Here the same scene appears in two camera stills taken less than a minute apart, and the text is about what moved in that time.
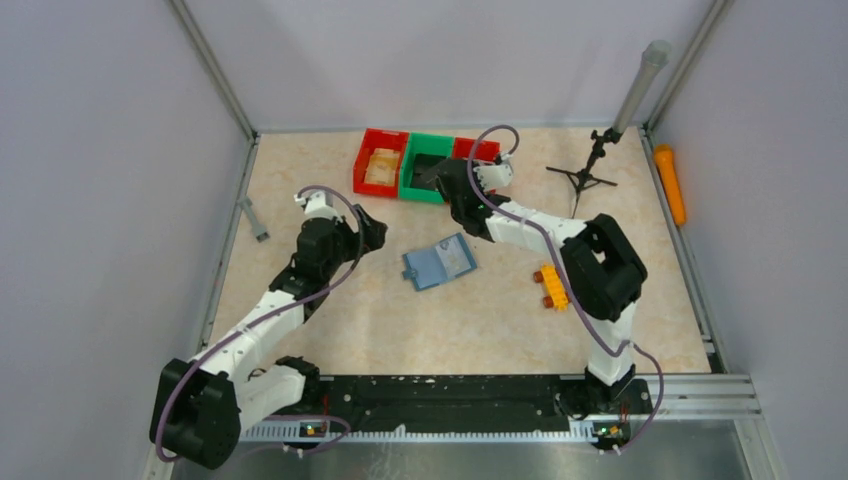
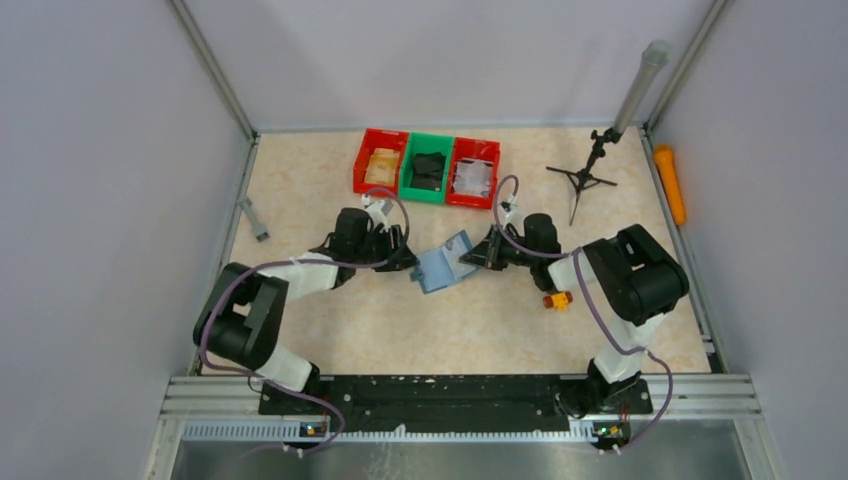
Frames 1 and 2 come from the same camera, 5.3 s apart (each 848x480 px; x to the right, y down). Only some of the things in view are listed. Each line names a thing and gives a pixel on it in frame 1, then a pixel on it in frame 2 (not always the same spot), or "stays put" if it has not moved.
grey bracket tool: x=260 y=230 stays put
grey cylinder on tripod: x=654 y=56 stays put
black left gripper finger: x=372 y=231 -> x=396 y=238
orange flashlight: x=666 y=161 stays put
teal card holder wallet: x=432 y=267 stays put
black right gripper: x=439 y=187 -> x=484 y=253
